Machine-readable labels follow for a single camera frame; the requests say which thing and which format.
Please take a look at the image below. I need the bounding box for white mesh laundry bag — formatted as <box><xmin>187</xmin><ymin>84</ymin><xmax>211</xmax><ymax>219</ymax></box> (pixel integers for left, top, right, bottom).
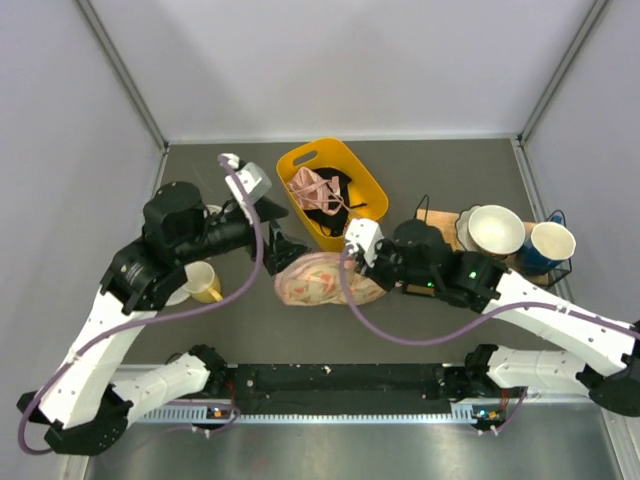
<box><xmin>206</xmin><ymin>204</ymin><xmax>224</xmax><ymax>218</ymax></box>

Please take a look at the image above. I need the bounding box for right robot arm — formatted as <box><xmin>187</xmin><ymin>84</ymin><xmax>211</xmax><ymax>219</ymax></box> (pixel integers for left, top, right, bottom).
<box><xmin>345</xmin><ymin>219</ymin><xmax>639</xmax><ymax>417</ymax></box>

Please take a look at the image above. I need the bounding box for wire and wood shelf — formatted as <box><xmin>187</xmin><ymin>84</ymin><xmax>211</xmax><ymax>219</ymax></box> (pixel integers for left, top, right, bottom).
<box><xmin>402</xmin><ymin>194</ymin><xmax>574</xmax><ymax>297</ymax></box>

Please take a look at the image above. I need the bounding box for white marble plate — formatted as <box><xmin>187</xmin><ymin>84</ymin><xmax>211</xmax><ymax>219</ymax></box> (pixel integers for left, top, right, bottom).
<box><xmin>165</xmin><ymin>287</ymin><xmax>190</xmax><ymax>307</ymax></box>

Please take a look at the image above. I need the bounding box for yellow mug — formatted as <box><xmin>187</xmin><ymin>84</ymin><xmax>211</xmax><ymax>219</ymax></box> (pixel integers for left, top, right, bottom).
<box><xmin>182</xmin><ymin>261</ymin><xmax>224</xmax><ymax>304</ymax></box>

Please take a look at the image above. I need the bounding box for floral mesh laundry bag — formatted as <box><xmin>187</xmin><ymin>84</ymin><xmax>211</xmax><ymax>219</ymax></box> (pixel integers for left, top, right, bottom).
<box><xmin>274</xmin><ymin>252</ymin><xmax>386</xmax><ymax>307</ymax></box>

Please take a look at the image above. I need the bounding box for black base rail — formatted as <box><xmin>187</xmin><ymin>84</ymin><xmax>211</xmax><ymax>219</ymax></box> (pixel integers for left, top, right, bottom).
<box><xmin>169</xmin><ymin>362</ymin><xmax>531</xmax><ymax>416</ymax></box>

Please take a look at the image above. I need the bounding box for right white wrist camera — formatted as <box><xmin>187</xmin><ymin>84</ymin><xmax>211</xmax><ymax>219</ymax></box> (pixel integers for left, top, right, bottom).
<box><xmin>344</xmin><ymin>218</ymin><xmax>385</xmax><ymax>267</ymax></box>

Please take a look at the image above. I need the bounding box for pink satin bra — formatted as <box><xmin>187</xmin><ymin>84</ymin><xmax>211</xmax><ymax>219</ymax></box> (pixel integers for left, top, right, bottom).
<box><xmin>285</xmin><ymin>167</ymin><xmax>326</xmax><ymax>213</ymax></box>

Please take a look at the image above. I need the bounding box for black bra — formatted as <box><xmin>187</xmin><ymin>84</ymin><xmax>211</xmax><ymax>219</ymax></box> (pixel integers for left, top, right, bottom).
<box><xmin>303</xmin><ymin>167</ymin><xmax>367</xmax><ymax>237</ymax></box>

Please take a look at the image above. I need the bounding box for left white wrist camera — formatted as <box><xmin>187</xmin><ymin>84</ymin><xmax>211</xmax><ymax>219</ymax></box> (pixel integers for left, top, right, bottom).
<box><xmin>217</xmin><ymin>153</ymin><xmax>272</xmax><ymax>225</ymax></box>

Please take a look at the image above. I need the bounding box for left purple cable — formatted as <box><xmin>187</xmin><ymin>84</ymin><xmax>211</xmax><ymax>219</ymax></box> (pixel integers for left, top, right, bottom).
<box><xmin>18</xmin><ymin>153</ymin><xmax>264</xmax><ymax>455</ymax></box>

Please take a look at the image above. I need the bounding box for white scalloped plate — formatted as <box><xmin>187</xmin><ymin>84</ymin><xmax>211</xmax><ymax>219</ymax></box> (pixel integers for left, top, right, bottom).
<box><xmin>455</xmin><ymin>205</ymin><xmax>479</xmax><ymax>252</ymax></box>

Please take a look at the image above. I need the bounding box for white ceramic bowl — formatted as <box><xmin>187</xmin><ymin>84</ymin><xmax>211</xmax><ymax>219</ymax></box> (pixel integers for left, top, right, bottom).
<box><xmin>468</xmin><ymin>205</ymin><xmax>526</xmax><ymax>257</ymax></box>

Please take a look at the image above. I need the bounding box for yellow plastic basket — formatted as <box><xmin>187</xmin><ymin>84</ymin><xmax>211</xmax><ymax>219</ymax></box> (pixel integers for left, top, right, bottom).
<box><xmin>276</xmin><ymin>138</ymin><xmax>389</xmax><ymax>252</ymax></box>

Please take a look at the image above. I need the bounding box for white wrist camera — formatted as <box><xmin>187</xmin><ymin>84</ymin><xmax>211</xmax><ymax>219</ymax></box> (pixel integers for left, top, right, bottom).
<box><xmin>217</xmin><ymin>153</ymin><xmax>272</xmax><ymax>225</ymax></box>
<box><xmin>344</xmin><ymin>218</ymin><xmax>385</xmax><ymax>267</ymax></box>

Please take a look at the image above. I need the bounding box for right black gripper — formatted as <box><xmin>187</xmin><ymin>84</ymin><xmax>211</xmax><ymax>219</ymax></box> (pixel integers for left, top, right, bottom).
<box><xmin>356</xmin><ymin>237</ymin><xmax>437</xmax><ymax>292</ymax></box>

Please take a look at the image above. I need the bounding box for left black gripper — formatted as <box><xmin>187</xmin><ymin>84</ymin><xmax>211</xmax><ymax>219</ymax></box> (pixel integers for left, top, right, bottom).
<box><xmin>179</xmin><ymin>195</ymin><xmax>314</xmax><ymax>273</ymax></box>

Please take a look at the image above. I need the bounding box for blue paper cup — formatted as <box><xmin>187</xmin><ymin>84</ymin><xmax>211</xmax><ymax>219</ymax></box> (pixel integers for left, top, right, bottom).
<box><xmin>516</xmin><ymin>222</ymin><xmax>576</xmax><ymax>276</ymax></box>

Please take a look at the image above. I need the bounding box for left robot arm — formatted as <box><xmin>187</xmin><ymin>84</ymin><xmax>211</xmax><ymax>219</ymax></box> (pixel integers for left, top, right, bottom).
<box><xmin>17</xmin><ymin>179</ymin><xmax>288</xmax><ymax>456</ymax></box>

